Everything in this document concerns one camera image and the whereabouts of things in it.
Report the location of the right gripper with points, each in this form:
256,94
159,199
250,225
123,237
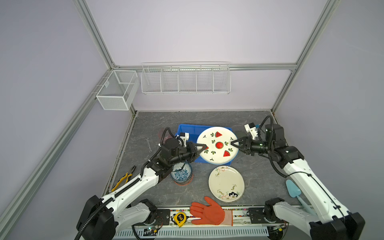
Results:
248,144

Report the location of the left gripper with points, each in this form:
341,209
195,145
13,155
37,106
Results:
193,151

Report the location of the white watermelon pattern plate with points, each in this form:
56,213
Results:
219,149

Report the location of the cream floral plate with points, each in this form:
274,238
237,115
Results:
226,184

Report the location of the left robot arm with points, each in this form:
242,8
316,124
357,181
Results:
103,217

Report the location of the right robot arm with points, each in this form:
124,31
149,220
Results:
331,219

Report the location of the blue plastic bin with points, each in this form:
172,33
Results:
194,131

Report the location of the green transparent cup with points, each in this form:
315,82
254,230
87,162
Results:
240,134

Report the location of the blue patterned bowl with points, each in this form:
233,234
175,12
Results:
181,171

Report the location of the pink transparent cup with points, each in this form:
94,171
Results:
167,131

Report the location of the red rubber glove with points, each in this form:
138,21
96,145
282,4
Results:
211,214

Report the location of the light blue spatula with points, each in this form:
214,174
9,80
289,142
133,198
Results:
295,192

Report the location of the yellow tape measure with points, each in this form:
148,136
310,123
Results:
179,219

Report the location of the white mesh basket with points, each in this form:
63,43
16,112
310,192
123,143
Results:
118,91

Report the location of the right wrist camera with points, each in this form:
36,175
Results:
252,129

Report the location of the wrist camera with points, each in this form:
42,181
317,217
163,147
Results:
252,129
184,138

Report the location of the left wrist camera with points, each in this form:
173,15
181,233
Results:
184,138

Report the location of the white wire wall rack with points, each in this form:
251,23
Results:
186,78

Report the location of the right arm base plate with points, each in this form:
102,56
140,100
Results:
257,216

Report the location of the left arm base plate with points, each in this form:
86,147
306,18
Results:
157,218

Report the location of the yellow handled pliers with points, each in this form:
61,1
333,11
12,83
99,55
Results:
125,179

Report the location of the white vented rail cover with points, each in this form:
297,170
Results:
193,233

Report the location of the aluminium frame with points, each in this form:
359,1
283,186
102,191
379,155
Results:
23,198

